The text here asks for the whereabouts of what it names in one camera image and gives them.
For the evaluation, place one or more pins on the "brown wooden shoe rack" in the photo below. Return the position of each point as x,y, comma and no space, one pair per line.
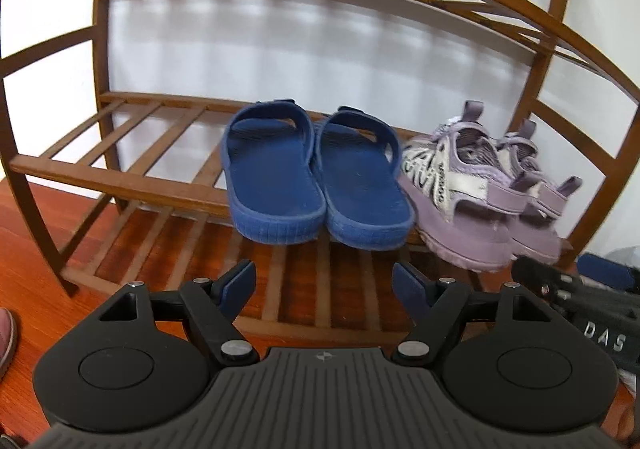
115,181

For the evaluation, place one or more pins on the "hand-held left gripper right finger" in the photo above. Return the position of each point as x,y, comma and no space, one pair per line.
412,289

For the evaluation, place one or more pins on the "pink boot with grey fur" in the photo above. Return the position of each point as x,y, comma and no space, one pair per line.
6,339

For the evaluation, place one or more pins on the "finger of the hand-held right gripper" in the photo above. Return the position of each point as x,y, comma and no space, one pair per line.
540,279
607,270

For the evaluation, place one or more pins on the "blue rubber slipper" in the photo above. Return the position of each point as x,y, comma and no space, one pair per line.
360,189
272,179

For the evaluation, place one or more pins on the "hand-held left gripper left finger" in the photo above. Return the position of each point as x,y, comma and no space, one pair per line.
237,286

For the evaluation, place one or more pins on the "purple and white sandal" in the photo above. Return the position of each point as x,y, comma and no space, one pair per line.
540,224
450,199

